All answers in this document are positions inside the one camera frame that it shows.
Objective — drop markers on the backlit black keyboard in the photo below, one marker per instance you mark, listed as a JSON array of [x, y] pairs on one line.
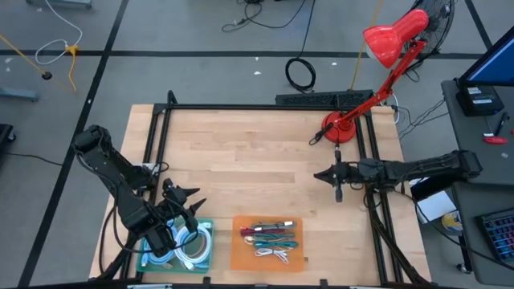
[[500, 233]]

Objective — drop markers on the white paper sheets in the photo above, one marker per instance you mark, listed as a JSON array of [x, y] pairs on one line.
[[437, 204]]

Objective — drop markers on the grey desk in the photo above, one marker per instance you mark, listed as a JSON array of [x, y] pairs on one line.
[[474, 136]]

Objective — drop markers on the grey metal stand foot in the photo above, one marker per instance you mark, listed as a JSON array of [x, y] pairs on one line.
[[18, 94], [60, 3]]

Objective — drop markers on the green translucent tray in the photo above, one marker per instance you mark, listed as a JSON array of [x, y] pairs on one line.
[[141, 265]]

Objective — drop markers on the black metal table frame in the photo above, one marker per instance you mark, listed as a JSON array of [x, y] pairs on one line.
[[261, 107]]

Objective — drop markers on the black floor fan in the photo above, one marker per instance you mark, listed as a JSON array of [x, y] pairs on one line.
[[443, 24]]

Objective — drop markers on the red tool on desk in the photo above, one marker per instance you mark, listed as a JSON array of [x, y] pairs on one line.
[[496, 140]]

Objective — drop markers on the red desk lamp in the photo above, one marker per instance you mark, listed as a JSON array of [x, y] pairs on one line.
[[385, 38]]

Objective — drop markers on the black pen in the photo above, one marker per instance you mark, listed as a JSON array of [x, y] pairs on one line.
[[501, 124]]

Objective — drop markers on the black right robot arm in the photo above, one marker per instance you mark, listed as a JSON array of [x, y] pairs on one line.
[[421, 168]]

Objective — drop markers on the computer monitor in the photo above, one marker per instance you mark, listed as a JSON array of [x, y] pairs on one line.
[[494, 64]]

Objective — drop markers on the orange translucent tray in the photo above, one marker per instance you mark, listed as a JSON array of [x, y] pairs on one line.
[[241, 261]]

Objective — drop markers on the small black floor disc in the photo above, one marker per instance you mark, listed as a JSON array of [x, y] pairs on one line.
[[47, 75]]

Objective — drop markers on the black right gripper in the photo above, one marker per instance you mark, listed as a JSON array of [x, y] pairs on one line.
[[345, 174]]

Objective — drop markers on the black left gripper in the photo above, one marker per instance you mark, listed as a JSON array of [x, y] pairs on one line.
[[176, 200]]

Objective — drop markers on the blue yellow round disc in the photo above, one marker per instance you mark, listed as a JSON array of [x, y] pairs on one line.
[[451, 222]]

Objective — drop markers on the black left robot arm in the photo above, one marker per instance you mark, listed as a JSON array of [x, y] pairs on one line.
[[120, 188]]

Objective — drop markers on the silver frame bracket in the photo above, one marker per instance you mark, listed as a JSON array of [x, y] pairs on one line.
[[148, 286]]

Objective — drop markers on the black box with labels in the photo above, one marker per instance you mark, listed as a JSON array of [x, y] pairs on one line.
[[478, 100]]

